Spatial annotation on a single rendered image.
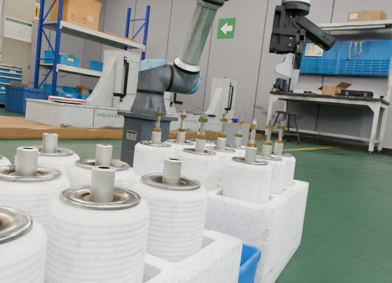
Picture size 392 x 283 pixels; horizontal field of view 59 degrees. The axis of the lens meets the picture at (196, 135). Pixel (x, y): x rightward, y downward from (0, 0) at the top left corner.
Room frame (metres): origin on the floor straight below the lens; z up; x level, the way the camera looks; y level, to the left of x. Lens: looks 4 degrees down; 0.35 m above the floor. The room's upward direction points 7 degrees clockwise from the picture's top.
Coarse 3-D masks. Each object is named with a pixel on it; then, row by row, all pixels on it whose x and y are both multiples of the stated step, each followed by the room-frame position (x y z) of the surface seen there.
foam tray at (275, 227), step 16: (208, 192) 0.70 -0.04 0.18; (288, 192) 0.80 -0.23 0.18; (304, 192) 0.91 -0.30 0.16; (208, 208) 0.67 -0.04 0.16; (224, 208) 0.66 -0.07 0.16; (240, 208) 0.64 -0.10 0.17; (256, 208) 0.63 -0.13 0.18; (272, 208) 0.64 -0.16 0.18; (288, 208) 0.75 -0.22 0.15; (304, 208) 0.95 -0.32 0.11; (208, 224) 0.67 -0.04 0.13; (224, 224) 0.65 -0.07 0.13; (240, 224) 0.64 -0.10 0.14; (256, 224) 0.63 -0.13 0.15; (272, 224) 0.63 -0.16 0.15; (288, 224) 0.77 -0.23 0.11; (256, 240) 0.62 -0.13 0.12; (272, 240) 0.65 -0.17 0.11; (288, 240) 0.79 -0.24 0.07; (272, 256) 0.67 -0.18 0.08; (288, 256) 0.82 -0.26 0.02; (256, 272) 0.62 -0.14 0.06; (272, 272) 0.69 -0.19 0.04
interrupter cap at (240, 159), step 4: (236, 156) 0.74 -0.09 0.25; (240, 156) 0.75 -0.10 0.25; (236, 160) 0.70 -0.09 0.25; (240, 160) 0.69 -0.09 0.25; (256, 160) 0.73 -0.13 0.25; (260, 160) 0.73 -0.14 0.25; (264, 160) 0.73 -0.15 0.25; (252, 164) 0.68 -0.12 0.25; (256, 164) 0.68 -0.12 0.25; (260, 164) 0.68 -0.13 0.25; (264, 164) 0.69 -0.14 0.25
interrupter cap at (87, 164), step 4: (76, 160) 0.49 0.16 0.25; (80, 160) 0.49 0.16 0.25; (84, 160) 0.50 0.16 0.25; (88, 160) 0.50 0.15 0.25; (92, 160) 0.50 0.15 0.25; (112, 160) 0.52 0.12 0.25; (116, 160) 0.52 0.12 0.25; (76, 164) 0.47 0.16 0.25; (80, 164) 0.46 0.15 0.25; (84, 164) 0.47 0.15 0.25; (88, 164) 0.48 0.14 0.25; (92, 164) 0.49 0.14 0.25; (112, 164) 0.51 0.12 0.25; (116, 164) 0.50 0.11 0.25; (120, 164) 0.50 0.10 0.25; (124, 164) 0.51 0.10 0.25; (128, 164) 0.51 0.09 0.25; (84, 168) 0.46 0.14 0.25; (88, 168) 0.45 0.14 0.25; (116, 168) 0.46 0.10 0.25; (120, 168) 0.47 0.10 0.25; (124, 168) 0.47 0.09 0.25; (128, 168) 0.49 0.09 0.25
